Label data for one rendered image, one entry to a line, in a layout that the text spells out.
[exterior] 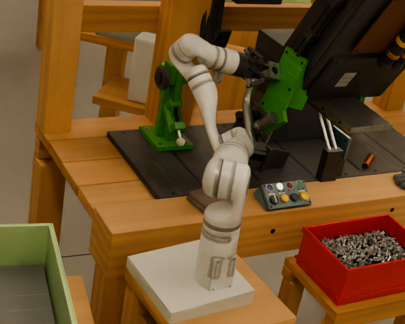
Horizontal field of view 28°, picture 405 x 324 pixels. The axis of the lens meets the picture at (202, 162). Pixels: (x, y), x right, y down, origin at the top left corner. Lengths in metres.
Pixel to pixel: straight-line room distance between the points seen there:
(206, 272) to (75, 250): 1.70
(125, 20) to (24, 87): 2.51
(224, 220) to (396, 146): 1.21
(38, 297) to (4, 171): 2.23
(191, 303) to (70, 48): 0.95
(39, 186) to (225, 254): 0.95
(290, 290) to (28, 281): 0.77
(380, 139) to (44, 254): 1.41
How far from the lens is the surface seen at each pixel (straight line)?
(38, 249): 2.04
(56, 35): 2.48
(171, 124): 2.54
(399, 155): 2.90
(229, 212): 1.87
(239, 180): 1.82
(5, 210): 3.84
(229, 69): 2.40
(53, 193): 2.73
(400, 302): 2.32
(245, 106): 2.57
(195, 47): 2.30
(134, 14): 2.65
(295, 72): 2.47
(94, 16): 2.60
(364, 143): 2.92
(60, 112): 2.59
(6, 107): 4.82
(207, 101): 2.27
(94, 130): 2.67
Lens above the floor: 2.06
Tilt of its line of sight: 27 degrees down
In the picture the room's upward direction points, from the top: 11 degrees clockwise
